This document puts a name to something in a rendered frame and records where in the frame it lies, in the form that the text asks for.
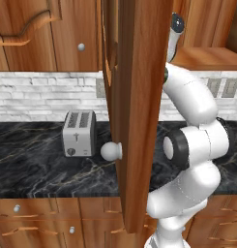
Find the wooden base drawer stack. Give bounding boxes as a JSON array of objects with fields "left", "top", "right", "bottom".
[{"left": 184, "top": 194, "right": 237, "bottom": 248}]

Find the white round door knob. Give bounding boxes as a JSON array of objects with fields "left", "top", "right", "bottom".
[{"left": 100, "top": 141, "right": 124, "bottom": 162}]

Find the open wooden cabinet shelf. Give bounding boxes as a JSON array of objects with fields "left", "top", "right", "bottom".
[{"left": 169, "top": 0, "right": 237, "bottom": 72}]

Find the wooden base cabinet door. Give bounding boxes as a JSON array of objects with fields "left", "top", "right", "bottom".
[
  {"left": 80, "top": 219, "right": 147, "bottom": 248},
  {"left": 0, "top": 219, "right": 83, "bottom": 248}
]

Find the wooden drawer front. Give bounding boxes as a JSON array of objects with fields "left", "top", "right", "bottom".
[
  {"left": 78, "top": 197, "right": 125, "bottom": 221},
  {"left": 0, "top": 197, "right": 81, "bottom": 221}
]

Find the closed wooden cabinet door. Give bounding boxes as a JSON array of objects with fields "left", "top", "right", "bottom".
[{"left": 0, "top": 0, "right": 104, "bottom": 73}]

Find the grey wall outlet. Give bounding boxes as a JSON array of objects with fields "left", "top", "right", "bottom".
[
  {"left": 221, "top": 77, "right": 237, "bottom": 99},
  {"left": 206, "top": 77, "right": 222, "bottom": 98},
  {"left": 96, "top": 77, "right": 106, "bottom": 98}
]

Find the silver two-slot toaster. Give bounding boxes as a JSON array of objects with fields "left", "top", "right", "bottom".
[{"left": 62, "top": 109, "right": 98, "bottom": 159}]

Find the open wooden cabinet door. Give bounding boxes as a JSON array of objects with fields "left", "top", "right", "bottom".
[{"left": 101, "top": 0, "right": 174, "bottom": 234}]

